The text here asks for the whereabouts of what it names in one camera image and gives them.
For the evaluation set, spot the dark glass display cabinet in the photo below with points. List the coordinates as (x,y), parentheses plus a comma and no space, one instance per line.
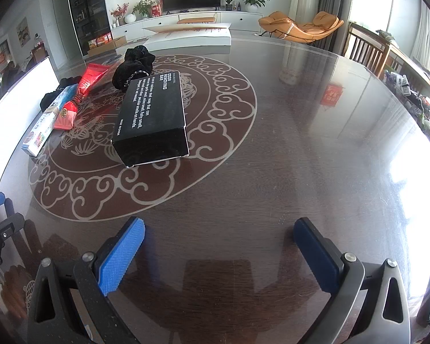
(87,7)

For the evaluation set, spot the red window sticker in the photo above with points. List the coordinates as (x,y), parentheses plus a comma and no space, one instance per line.
(2,60)

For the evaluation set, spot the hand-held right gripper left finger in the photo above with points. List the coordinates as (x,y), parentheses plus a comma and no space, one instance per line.
(120,258)

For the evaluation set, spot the blue and white long box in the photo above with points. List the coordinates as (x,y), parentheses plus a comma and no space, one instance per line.
(48,120)

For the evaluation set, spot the brown cardboard box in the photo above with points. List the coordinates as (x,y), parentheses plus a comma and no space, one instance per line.
(105,46)

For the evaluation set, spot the framed wall picture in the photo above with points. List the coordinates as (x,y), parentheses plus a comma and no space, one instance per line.
(22,32)

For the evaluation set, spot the orange lounge chair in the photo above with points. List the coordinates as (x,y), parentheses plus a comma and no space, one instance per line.
(308,28)

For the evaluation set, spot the large white cardboard box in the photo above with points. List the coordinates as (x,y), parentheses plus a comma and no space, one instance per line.
(200,37)

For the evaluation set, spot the red bag with gold emblem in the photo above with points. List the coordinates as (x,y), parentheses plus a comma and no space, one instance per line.
(93,77)

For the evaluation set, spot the red box with print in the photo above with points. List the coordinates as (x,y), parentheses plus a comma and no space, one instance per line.
(157,8)

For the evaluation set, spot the red flower arrangement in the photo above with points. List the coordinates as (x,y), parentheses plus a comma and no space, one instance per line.
(119,12)

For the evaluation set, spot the wooden bench with metal legs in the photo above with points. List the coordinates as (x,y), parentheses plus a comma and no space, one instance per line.
(197,19)

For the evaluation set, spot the black cloth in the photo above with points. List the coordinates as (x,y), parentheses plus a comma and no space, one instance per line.
(52,98)

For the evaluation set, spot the black fabric bundle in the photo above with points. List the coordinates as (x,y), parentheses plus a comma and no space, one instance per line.
(134,66)

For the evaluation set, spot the bushy green potted plant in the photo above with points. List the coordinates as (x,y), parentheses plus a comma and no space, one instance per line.
(142,8)

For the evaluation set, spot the black box with white print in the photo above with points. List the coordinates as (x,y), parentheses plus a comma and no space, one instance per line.
(150,114)

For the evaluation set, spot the white round vase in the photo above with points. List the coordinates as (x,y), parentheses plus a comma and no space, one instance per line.
(130,18)

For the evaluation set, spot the wooden chair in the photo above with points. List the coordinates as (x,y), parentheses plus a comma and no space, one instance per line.
(362,46)

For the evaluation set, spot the wooden side table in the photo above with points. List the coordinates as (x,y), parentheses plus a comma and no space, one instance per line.
(406,57)

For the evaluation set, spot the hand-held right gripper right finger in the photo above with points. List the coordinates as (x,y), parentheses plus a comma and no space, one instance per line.
(317,254)

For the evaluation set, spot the pile of small sundries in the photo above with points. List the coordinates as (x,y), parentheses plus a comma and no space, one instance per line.
(408,89)

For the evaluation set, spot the small green potted plant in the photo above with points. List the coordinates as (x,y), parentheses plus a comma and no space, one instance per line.
(228,0)

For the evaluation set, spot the white television cabinet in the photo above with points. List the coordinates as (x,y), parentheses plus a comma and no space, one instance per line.
(236,18)

